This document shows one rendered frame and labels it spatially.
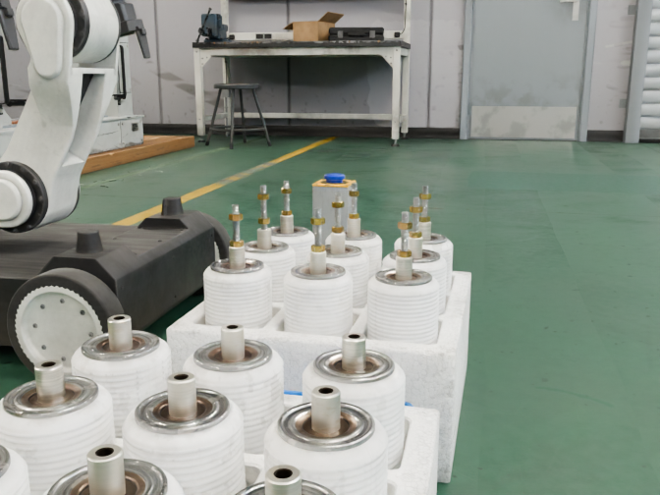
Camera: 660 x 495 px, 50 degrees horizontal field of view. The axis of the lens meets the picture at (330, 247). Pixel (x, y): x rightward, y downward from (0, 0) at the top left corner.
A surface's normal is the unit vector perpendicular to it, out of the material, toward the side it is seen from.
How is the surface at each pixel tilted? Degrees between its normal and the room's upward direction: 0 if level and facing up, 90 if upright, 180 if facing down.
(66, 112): 115
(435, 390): 90
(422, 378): 90
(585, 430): 0
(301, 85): 90
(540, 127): 90
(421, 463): 0
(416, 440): 0
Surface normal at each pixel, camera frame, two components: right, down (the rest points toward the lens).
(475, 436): 0.00, -0.97
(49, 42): -0.21, 0.23
